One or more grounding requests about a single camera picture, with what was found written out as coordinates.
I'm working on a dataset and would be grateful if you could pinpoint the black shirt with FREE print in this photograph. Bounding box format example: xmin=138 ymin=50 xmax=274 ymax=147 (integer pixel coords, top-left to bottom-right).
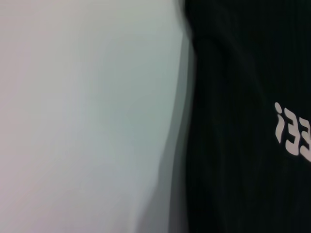
xmin=170 ymin=0 xmax=311 ymax=233

